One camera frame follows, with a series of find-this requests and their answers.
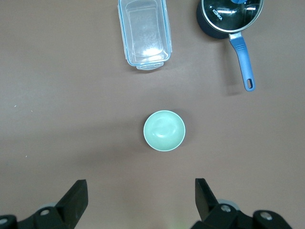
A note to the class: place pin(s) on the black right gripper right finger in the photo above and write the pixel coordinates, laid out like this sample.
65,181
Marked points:
207,207

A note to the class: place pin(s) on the clear plastic food container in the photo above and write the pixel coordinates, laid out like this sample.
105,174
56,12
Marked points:
145,33

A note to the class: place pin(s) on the blue lid knob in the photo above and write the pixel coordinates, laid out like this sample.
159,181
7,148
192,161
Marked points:
239,1

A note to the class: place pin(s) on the glass pot lid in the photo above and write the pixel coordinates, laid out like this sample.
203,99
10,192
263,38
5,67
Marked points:
230,17

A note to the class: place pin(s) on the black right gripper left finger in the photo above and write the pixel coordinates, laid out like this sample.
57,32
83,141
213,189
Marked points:
71,205

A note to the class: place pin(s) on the small green bowl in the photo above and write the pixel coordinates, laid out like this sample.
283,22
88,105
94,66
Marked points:
164,130

